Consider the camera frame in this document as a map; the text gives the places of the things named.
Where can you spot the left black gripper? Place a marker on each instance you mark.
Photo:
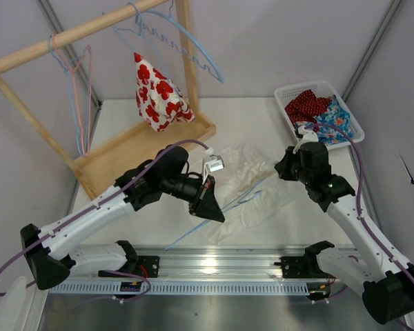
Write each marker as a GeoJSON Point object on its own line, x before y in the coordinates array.
{"type": "Point", "coordinates": [200, 196]}

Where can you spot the white slotted cable duct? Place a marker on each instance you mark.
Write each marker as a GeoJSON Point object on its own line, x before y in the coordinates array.
{"type": "Point", "coordinates": [276, 288]}

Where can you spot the white laundry basket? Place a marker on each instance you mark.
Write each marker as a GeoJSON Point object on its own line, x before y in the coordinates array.
{"type": "Point", "coordinates": [284, 95]}

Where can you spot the red dotted garment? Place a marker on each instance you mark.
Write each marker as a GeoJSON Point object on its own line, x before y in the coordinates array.
{"type": "Point", "coordinates": [306, 107]}

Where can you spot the red poppy print skirt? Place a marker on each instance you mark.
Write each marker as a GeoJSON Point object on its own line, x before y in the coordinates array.
{"type": "Point", "coordinates": [159, 102]}

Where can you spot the aluminium mounting rail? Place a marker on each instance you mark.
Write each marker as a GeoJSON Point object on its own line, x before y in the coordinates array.
{"type": "Point", "coordinates": [207, 265]}

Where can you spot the thick blue plastic hanger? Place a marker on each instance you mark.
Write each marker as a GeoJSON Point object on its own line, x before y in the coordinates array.
{"type": "Point", "coordinates": [207, 64]}

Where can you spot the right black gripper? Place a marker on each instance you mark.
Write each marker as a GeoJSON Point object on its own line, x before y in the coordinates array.
{"type": "Point", "coordinates": [284, 167]}

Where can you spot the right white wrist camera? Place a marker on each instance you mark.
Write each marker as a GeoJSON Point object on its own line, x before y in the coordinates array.
{"type": "Point", "coordinates": [304, 135]}

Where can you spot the blue floral garment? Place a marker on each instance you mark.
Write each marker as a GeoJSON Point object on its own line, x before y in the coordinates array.
{"type": "Point", "coordinates": [329, 124]}

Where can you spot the white cloth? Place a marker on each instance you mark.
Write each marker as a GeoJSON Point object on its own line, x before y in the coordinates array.
{"type": "Point", "coordinates": [247, 160]}

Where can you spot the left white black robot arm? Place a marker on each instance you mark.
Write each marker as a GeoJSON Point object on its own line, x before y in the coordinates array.
{"type": "Point", "coordinates": [56, 251]}

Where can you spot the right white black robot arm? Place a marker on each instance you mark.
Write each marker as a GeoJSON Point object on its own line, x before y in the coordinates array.
{"type": "Point", "coordinates": [384, 277]}

